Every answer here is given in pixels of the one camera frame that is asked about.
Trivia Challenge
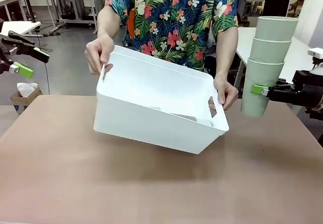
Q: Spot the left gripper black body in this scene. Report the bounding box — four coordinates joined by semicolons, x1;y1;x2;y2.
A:
0;41;19;62

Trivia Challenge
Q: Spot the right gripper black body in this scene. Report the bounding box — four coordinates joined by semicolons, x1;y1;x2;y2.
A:
292;69;323;109

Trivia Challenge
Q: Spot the white plastic storage basket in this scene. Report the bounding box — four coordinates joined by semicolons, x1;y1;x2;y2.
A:
93;44;230;155

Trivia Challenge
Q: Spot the person's left forearm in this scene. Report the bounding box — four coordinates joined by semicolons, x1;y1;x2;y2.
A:
216;26;239;81

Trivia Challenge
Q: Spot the person's right forearm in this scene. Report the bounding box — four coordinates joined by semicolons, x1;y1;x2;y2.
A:
96;6;122;42

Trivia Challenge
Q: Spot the person's left hand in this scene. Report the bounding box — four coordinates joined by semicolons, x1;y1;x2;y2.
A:
212;73;239;111

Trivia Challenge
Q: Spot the person's right hand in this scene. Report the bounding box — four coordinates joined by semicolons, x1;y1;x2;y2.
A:
85;34;116;76

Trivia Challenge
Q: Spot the white desk with rounded corner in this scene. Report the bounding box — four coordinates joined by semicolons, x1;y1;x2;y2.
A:
0;21;42;37

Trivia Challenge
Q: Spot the large white side table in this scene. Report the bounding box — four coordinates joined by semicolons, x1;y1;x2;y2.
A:
233;26;323;98

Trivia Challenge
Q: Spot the small cardboard box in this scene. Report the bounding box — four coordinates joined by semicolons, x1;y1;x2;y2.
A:
10;87;43;115

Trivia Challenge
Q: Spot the black stand pole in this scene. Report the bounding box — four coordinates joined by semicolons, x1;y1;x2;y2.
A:
21;0;37;23

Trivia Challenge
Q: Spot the black computer monitor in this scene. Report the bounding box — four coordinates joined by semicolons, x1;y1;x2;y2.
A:
262;0;291;18

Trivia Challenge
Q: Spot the person in orange clothing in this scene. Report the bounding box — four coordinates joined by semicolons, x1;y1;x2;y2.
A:
125;9;136;47

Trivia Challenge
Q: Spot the person in floral shirt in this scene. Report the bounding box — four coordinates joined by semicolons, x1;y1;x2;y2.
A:
104;0;239;72

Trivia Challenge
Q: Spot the black floor cable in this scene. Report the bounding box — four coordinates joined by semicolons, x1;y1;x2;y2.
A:
35;28;54;95

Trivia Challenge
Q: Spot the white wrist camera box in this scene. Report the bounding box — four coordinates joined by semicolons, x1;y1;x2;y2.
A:
307;47;323;75

